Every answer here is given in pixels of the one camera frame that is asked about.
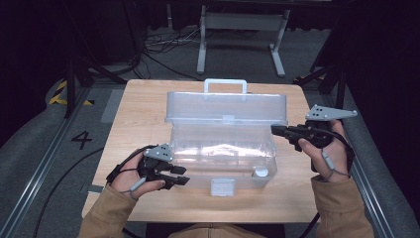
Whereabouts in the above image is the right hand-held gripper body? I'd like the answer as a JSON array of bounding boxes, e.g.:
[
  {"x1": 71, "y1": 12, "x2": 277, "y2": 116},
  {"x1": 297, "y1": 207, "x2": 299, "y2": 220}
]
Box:
[{"x1": 296, "y1": 104, "x2": 359, "y2": 151}]

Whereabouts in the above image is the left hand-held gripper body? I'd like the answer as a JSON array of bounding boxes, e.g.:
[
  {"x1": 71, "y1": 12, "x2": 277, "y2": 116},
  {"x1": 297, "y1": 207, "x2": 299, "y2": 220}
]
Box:
[{"x1": 136, "y1": 142, "x2": 175, "y2": 183}]

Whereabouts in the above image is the small white-capped bottle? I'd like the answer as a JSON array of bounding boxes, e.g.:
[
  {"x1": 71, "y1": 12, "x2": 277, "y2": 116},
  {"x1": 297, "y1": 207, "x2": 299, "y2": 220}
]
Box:
[{"x1": 252, "y1": 166, "x2": 270, "y2": 179}]

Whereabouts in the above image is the clear plastic storage box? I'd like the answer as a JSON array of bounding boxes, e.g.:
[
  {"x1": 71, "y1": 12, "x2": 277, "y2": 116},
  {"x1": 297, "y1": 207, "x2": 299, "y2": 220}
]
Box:
[{"x1": 164, "y1": 77, "x2": 288, "y2": 198}]

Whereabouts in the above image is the person's right hand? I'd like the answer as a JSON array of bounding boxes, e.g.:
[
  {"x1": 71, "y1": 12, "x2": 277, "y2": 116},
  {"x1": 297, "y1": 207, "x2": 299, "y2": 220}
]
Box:
[{"x1": 297, "y1": 119, "x2": 357, "y2": 183}]

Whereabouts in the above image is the person's left hand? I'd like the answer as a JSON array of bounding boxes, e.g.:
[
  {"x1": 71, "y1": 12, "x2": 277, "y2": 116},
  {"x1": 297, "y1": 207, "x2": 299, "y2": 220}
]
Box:
[{"x1": 109, "y1": 148, "x2": 166, "y2": 201}]

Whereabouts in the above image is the black metal stand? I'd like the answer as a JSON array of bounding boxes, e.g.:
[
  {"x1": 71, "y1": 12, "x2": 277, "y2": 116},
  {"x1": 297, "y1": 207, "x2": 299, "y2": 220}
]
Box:
[
  {"x1": 63, "y1": 56, "x2": 129, "y2": 119},
  {"x1": 292, "y1": 60, "x2": 349, "y2": 108}
]

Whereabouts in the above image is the person's tan-clothed torso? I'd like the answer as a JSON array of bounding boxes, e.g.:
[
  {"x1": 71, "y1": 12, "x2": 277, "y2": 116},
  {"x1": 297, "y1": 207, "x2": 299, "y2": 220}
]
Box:
[{"x1": 167, "y1": 222, "x2": 269, "y2": 238}]

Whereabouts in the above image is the yellow and black floor tape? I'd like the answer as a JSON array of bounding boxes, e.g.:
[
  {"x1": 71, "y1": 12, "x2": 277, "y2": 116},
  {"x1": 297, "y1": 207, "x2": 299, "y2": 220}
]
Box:
[{"x1": 48, "y1": 79, "x2": 96, "y2": 107}]

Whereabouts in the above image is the right hand-held gripper black cable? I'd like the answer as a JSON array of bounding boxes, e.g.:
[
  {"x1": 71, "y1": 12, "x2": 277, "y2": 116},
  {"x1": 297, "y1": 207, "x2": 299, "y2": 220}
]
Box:
[{"x1": 297, "y1": 127, "x2": 357, "y2": 238}]

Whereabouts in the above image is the hand-held gripper black cable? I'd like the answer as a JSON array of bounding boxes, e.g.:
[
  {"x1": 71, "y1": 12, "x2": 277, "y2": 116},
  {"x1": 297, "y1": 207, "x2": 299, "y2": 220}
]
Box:
[
  {"x1": 32, "y1": 144, "x2": 159, "y2": 238},
  {"x1": 297, "y1": 127, "x2": 357, "y2": 238}
]

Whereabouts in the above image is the left hand-held gripper black cable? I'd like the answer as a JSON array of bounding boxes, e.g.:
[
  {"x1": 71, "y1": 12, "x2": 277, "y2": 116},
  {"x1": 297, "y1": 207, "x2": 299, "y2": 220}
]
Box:
[{"x1": 32, "y1": 144, "x2": 159, "y2": 238}]

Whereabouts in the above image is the white metal desk frame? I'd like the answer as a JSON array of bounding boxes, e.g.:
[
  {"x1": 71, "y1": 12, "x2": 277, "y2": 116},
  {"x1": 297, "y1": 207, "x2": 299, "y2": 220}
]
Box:
[{"x1": 196, "y1": 4, "x2": 292, "y2": 78}]

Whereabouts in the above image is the bundle of floor cables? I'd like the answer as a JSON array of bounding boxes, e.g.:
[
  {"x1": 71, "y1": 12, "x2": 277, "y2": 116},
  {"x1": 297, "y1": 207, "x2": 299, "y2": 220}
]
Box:
[{"x1": 132, "y1": 27, "x2": 203, "y2": 81}]

